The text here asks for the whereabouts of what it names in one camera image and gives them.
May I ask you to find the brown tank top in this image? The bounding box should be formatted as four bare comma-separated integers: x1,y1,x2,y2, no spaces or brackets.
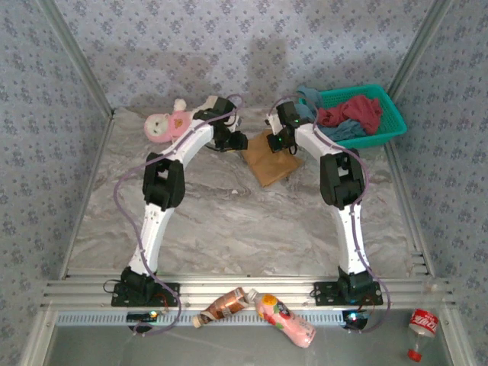
242,129,305,188

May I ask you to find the white teddy bear pink hoodie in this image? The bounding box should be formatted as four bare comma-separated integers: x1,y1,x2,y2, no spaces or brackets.
143,97,214,144

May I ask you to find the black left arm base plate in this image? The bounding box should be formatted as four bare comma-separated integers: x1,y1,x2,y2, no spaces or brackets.
111,281,181,307

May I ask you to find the blue tank top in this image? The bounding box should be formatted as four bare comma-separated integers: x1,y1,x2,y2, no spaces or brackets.
295,85,365,141

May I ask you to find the small circuit board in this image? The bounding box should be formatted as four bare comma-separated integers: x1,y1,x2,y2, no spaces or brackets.
342,309,370,329
126,310,159,323

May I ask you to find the teal plastic basket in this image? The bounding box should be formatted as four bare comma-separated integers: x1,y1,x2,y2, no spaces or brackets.
299,83,408,149

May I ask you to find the grey slotted cable duct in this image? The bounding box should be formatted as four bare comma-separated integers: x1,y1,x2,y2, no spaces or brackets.
55,309,346,328

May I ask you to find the aluminium frame leg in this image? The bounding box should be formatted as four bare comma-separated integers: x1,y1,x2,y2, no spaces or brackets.
18,309,58,366
438,309,476,366

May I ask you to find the aluminium frame post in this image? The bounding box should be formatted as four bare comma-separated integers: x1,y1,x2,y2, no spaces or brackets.
383,0,457,102
36,0,117,119

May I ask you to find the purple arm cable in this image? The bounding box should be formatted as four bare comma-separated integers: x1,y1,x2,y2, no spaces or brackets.
266,95,392,336
114,93,245,339

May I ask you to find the aluminium mounting rail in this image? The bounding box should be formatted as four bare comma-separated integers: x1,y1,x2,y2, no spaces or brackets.
40,266,457,310

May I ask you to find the red tank top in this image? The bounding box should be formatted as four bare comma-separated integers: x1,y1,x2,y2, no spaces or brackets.
317,95,384,135

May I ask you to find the empty cola bottle red cap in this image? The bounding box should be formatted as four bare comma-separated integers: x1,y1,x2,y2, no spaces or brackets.
406,307,440,362

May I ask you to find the pink drink bottle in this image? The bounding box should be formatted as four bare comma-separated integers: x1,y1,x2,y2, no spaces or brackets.
247,288,317,348

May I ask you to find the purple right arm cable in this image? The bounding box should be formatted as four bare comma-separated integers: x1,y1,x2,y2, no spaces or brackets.
266,95,392,336

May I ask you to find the brown drink bottle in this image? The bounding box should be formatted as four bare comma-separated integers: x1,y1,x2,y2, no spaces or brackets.
191,286,251,329

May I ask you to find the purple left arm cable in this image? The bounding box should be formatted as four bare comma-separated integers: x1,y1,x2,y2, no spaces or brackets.
114,93,245,339

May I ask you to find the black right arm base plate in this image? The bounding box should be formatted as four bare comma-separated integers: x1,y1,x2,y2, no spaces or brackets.
312,281,384,306

